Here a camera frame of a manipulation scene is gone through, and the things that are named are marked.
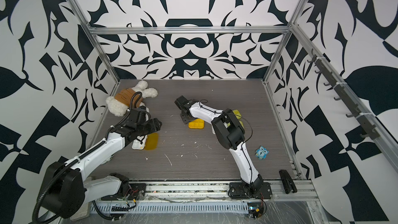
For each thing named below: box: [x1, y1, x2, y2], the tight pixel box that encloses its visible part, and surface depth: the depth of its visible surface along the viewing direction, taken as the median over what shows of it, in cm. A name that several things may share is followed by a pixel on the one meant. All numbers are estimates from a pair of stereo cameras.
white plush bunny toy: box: [105, 80, 159, 117], surface depth 99 cm
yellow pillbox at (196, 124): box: [188, 118, 205, 130], surface depth 98 cm
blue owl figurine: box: [254, 145, 270, 160], surface depth 87 cm
